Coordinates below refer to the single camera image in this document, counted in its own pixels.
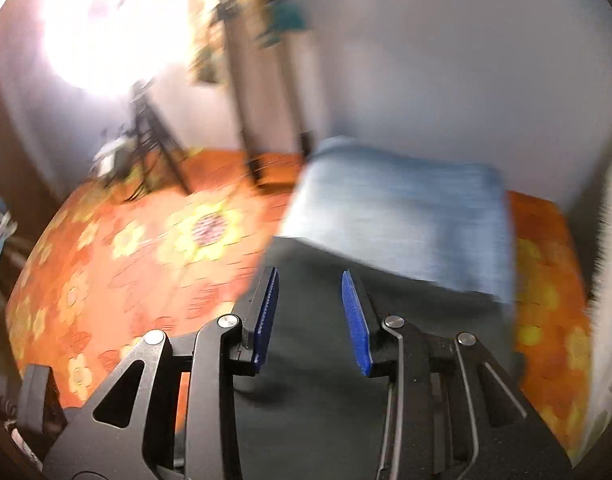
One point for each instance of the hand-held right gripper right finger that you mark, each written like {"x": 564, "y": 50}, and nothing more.
{"x": 355, "y": 320}

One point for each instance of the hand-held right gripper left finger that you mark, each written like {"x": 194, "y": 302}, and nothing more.
{"x": 264, "y": 320}

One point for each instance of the dark grey pants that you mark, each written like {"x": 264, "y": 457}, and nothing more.
{"x": 311, "y": 410}

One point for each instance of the folded light blue jeans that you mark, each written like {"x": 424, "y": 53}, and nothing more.
{"x": 401, "y": 215}

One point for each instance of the orange floral bedsheet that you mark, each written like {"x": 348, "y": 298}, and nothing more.
{"x": 135, "y": 260}

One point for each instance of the black tripod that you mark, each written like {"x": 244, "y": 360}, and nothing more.
{"x": 148, "y": 125}

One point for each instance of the white cloth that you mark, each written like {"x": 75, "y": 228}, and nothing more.
{"x": 606, "y": 310}

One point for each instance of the tall wooden shelf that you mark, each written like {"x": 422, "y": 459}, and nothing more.
{"x": 240, "y": 60}

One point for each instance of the teal object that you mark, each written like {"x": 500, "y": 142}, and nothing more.
{"x": 286, "y": 20}

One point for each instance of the bright studio lamp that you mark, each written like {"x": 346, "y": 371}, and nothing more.
{"x": 105, "y": 20}

